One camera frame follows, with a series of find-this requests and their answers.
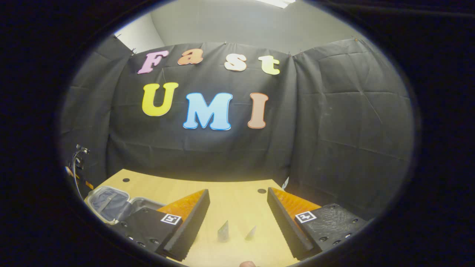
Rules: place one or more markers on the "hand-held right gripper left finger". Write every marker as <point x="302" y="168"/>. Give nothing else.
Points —
<point x="191" y="230"/>

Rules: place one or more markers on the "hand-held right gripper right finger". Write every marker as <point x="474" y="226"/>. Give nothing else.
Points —
<point x="287" y="230"/>

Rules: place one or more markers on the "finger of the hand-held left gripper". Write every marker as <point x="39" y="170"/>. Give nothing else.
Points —
<point x="89" y="184"/>

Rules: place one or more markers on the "white suitcase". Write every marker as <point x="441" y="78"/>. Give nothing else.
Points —
<point x="107" y="205"/>

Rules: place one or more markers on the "green and white cream tube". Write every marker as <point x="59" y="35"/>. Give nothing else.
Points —
<point x="223" y="233"/>

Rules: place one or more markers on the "small white cream tube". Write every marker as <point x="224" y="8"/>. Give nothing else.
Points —
<point x="251" y="233"/>

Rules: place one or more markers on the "black backdrop cloth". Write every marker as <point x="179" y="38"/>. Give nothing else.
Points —
<point x="334" y="111"/>

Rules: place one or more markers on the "ceiling light panel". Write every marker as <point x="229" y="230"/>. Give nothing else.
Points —
<point x="276" y="2"/>

